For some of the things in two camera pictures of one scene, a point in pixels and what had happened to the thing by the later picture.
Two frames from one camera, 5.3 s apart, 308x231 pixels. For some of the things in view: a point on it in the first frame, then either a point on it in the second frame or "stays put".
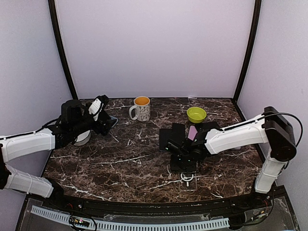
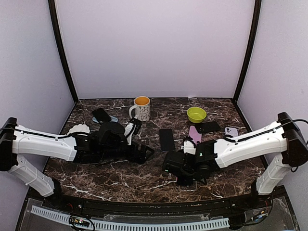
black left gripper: x=105 y=130 -> x=141 y=159
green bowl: x=196 y=115 stays put
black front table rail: x=61 y=198 stays put
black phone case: x=202 y=128 stays put
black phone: x=178 y=132 -> x=185 y=180
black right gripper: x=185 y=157 -> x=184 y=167
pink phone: x=192 y=133 stays put
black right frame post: x=252 y=36 stays put
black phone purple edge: x=165 y=134 stays put
